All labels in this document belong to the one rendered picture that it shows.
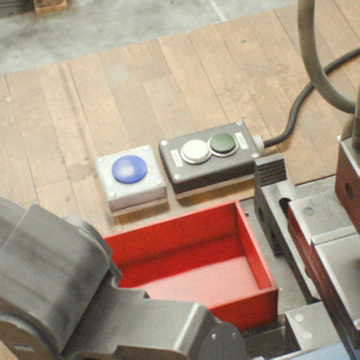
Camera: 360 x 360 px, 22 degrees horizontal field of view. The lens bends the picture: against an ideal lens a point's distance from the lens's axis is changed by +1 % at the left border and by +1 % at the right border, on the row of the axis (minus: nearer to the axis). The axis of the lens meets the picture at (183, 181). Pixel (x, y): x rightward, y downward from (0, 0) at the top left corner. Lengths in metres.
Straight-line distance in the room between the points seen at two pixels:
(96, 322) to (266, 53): 0.67
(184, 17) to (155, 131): 1.56
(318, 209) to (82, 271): 0.22
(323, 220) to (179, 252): 0.30
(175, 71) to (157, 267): 0.31
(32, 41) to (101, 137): 1.55
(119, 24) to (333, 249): 2.05
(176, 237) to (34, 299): 0.43
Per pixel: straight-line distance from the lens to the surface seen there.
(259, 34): 1.23
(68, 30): 2.67
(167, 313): 0.57
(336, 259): 0.65
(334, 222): 0.72
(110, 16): 2.69
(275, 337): 0.94
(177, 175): 1.02
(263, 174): 0.96
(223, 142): 1.04
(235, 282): 0.97
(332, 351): 0.83
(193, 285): 0.97
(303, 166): 1.07
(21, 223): 0.58
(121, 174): 1.02
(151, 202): 1.03
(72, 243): 0.58
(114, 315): 0.59
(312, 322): 0.85
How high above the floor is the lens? 1.71
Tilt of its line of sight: 50 degrees down
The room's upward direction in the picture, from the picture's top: 5 degrees counter-clockwise
